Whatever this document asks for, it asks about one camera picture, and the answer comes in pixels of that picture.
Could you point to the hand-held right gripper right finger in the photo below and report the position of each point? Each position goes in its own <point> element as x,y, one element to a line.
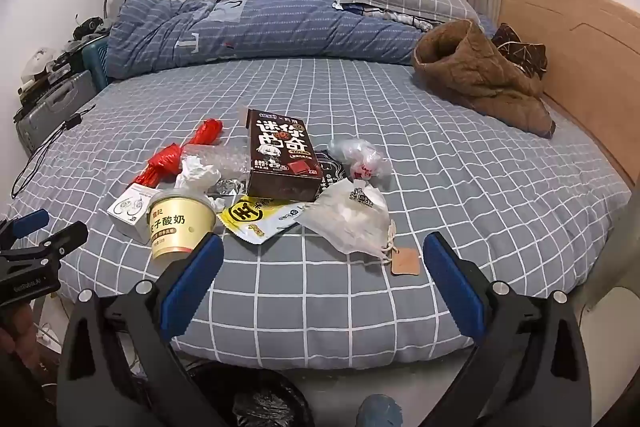
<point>450,277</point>

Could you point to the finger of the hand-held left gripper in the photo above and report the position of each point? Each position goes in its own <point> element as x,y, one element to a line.
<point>60,244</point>
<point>30,221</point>

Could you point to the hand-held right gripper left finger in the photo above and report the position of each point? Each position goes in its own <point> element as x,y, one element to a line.
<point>200,267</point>

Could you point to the yellow snack wrapper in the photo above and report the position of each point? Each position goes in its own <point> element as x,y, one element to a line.
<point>250,217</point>

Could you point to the clear plastic bag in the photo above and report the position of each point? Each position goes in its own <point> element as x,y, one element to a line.
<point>355,157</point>
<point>230,162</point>

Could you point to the red plastic bag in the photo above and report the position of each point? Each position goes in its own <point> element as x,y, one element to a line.
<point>165,159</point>

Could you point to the brown snack box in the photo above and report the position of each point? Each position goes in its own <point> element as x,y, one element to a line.
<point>280,157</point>

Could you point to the black bin bag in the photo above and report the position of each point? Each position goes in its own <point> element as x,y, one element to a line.
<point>260,402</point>

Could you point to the person's left hand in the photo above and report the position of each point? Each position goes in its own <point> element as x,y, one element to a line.
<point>17,342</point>

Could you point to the cream yogurt cup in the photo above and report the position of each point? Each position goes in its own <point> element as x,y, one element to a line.
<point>175,227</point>

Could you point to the grey checked bed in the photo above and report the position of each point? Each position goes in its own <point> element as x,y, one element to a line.
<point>400,257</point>

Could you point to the small white box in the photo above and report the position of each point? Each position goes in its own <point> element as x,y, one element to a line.
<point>127,212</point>

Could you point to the silver foil wrapper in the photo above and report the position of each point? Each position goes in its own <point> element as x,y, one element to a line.
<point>227,188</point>

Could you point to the crumpled white tissue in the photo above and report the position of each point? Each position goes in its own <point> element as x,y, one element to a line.
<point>195,177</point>

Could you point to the grey suitcase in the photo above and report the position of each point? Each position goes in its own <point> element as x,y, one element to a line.
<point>50,107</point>

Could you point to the blue slipper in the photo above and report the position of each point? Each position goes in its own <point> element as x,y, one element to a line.
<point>380,412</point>

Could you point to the crumpled clear plastic bag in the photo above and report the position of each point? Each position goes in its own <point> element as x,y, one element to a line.
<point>355,157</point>

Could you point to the black packet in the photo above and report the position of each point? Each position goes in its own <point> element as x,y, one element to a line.
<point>330,172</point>

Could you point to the white rounded object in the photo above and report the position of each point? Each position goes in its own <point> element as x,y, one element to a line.
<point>42,59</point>

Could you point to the teal plastic chair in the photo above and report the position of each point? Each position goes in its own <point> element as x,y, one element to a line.
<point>97,57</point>

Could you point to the black gadget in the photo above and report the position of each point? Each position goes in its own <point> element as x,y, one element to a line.
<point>90,28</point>

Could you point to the brown fleece garment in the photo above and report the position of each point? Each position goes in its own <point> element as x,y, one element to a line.
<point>475,72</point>

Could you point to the dark patterned cloth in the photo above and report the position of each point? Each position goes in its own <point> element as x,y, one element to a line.
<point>520,49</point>

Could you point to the wooden headboard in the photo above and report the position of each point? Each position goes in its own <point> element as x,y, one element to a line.
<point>575,57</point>

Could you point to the blue striped quilt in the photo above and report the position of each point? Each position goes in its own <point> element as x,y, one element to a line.
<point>300,27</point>

